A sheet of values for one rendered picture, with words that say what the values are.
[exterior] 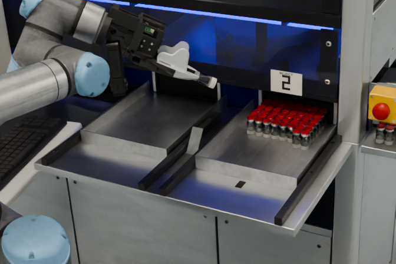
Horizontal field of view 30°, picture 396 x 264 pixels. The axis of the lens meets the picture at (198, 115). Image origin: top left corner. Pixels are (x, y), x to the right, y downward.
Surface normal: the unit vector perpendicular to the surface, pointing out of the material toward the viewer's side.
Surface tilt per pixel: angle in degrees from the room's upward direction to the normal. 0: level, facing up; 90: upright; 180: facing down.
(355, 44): 90
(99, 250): 90
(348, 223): 90
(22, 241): 7
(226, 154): 0
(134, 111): 0
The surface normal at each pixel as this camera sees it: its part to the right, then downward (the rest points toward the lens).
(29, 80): 0.55, -0.43
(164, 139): -0.05, -0.89
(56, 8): 0.18, 0.08
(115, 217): -0.47, 0.42
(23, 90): 0.68, -0.15
